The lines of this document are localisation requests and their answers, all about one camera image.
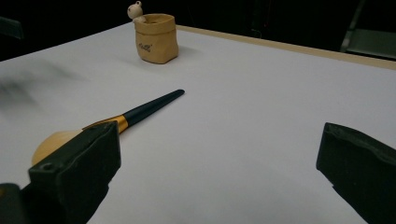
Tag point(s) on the tan pot with bear figure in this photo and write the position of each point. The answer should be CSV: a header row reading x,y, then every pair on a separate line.
x,y
155,40

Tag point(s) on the grey metal stand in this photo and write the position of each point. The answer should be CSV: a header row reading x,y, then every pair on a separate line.
x,y
373,40

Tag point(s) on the orange egg-shaped object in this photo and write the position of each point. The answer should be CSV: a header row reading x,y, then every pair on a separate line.
x,y
149,109

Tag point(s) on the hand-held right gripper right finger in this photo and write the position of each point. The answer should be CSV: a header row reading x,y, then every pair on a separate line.
x,y
361,168

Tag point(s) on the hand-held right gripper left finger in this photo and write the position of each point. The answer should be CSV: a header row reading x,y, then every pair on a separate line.
x,y
77,174

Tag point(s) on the white table mat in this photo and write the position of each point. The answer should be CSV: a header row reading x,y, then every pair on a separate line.
x,y
233,109

